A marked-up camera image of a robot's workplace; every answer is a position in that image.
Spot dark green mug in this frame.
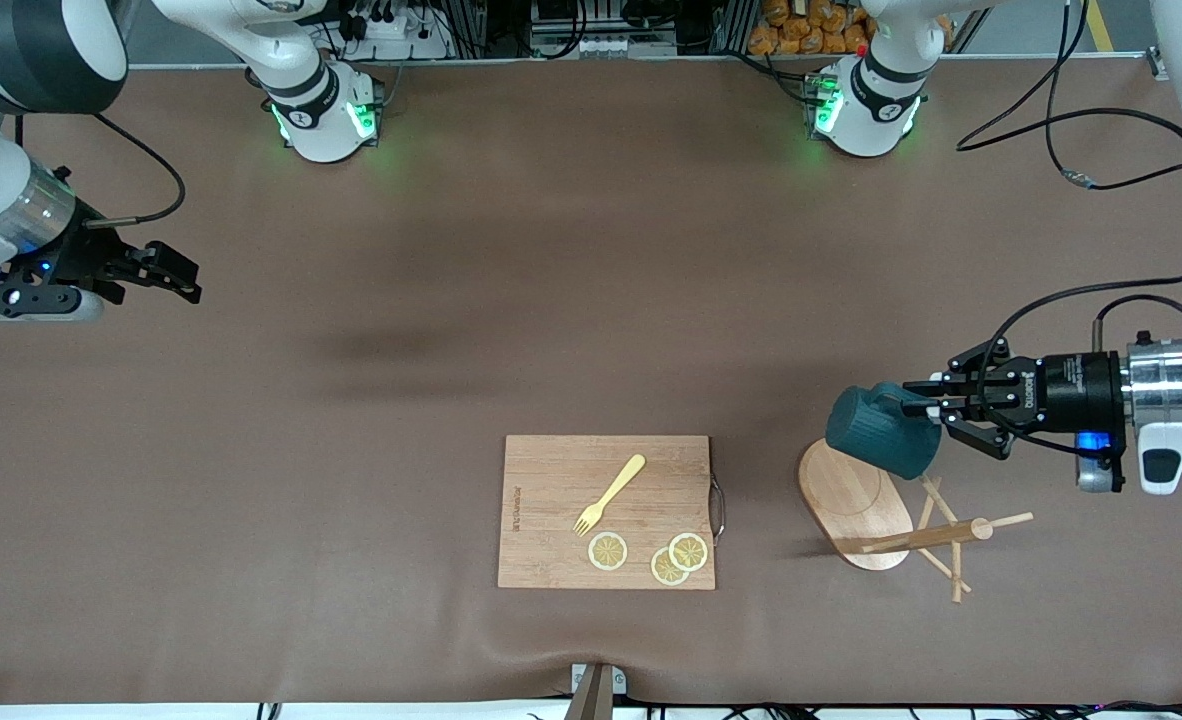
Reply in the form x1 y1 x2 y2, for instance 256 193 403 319
825 383 944 479

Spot wooden mug rack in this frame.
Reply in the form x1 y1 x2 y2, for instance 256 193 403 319
797 438 1035 604

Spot white power strip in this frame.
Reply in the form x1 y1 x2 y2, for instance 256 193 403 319
326 10 452 61

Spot yellow plastic fork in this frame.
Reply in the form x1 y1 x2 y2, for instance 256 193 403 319
573 454 647 538

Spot orange packaged items pile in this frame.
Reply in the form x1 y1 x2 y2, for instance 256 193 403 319
748 0 877 56

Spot brown table mat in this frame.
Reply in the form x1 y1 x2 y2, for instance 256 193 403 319
0 55 1182 706

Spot wooden cutting board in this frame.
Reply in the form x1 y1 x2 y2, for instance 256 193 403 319
497 434 727 591

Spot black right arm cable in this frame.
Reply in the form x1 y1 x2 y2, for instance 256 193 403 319
16 113 186 227

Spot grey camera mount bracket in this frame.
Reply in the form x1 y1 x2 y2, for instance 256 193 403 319
563 662 628 720

